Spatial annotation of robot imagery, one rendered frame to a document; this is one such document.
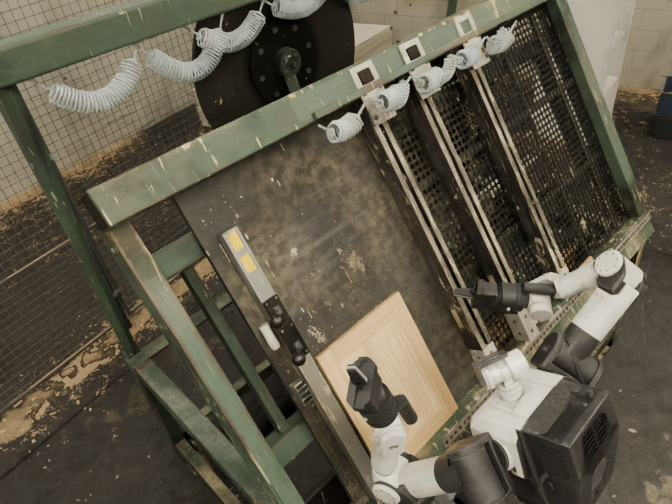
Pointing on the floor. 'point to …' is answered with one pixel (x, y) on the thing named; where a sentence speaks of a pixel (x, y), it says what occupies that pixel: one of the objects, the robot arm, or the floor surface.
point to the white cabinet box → (604, 39)
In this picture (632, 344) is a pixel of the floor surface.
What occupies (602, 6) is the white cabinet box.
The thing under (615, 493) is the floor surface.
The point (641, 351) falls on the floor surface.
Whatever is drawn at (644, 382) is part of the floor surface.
